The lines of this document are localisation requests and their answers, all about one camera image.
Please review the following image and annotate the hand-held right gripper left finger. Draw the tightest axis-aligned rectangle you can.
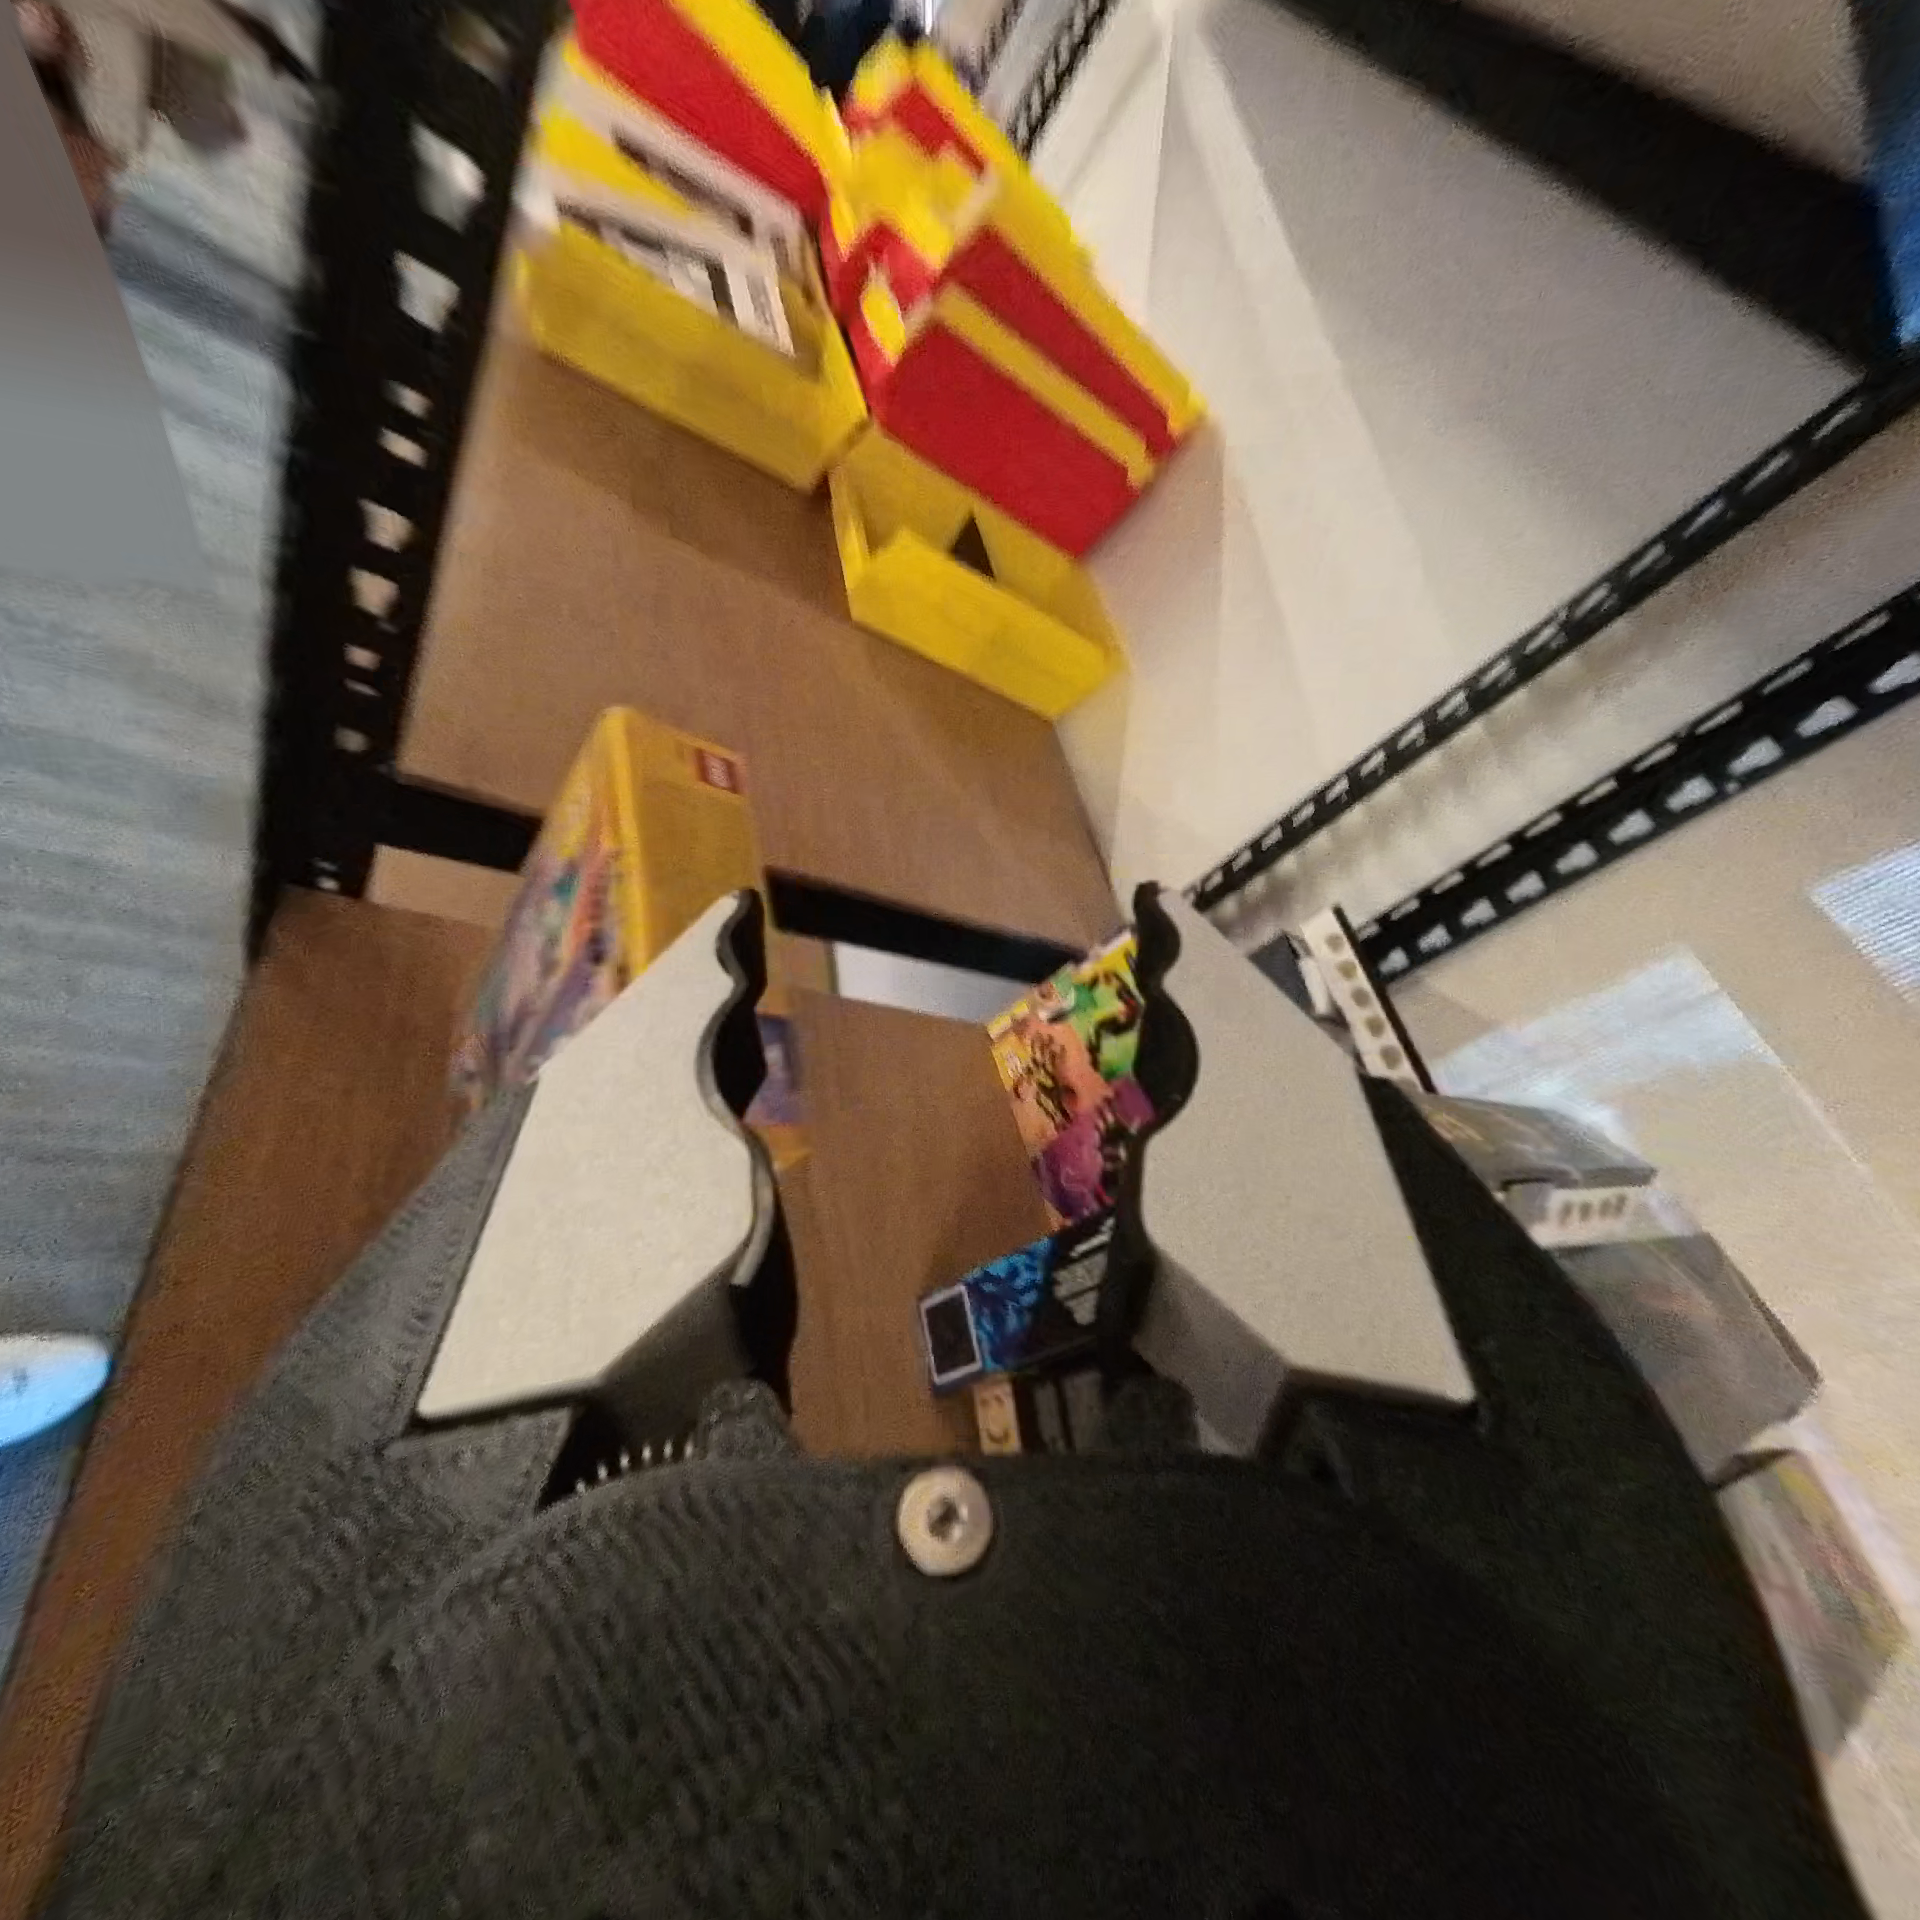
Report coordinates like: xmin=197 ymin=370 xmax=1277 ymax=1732
xmin=416 ymin=888 xmax=797 ymax=1428

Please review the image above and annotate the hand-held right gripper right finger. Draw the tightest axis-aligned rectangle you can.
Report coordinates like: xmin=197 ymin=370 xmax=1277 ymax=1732
xmin=1101 ymin=882 xmax=1480 ymax=1454

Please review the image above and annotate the person's white shoe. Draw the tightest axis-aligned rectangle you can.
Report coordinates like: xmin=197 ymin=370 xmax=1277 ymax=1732
xmin=0 ymin=1333 xmax=113 ymax=1451

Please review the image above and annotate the yellow unicorn toy box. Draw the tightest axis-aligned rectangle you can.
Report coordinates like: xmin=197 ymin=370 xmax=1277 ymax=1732
xmin=450 ymin=704 xmax=819 ymax=1173

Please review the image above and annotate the stack of red yellow bins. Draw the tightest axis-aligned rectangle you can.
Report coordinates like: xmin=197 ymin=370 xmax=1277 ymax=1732
xmin=509 ymin=0 xmax=1210 ymax=714

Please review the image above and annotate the black bat logo toy box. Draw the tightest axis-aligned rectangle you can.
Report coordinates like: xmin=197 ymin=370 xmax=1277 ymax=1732
xmin=917 ymin=1092 xmax=1667 ymax=1400

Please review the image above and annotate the black metal shelf rack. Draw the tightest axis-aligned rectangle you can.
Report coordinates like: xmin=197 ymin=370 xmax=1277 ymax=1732
xmin=254 ymin=0 xmax=1920 ymax=1098

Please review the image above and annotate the spider toy box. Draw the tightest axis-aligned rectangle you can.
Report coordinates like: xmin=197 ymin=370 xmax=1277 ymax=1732
xmin=985 ymin=933 xmax=1164 ymax=1240

